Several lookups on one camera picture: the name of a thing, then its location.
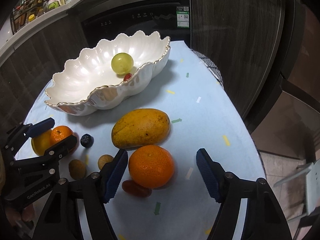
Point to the green and white sticker label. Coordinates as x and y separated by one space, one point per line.
183 16

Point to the black built-in kitchen appliance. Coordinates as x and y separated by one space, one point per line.
140 7

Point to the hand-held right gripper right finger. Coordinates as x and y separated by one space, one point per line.
207 176

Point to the small orange tangerine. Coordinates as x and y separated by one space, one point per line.
60 133

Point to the yellow mango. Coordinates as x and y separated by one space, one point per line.
141 128

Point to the green and white jar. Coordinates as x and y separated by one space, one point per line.
53 5

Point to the black and white checkered cloth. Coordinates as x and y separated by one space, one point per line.
211 65

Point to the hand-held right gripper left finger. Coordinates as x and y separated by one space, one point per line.
116 176

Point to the dark blueberry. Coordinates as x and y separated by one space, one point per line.
87 140

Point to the dark wood cabinet door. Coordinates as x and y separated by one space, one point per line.
232 42
32 55

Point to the person's left hand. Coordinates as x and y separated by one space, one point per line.
25 213

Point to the red cherry tomato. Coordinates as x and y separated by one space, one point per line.
128 185
128 77

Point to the brown longan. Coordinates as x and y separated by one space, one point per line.
104 161
77 169

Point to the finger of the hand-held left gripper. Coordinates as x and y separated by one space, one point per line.
61 150
41 127

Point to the white chair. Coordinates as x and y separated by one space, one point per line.
311 187

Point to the yellow lemon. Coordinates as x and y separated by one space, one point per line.
41 142

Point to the white scalloped ceramic bowl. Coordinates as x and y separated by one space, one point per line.
82 75

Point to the round green fruit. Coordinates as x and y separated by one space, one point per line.
122 63

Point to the large orange tangerine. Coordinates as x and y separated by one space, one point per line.
151 166

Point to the yellow oil bottle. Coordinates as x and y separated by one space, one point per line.
43 2

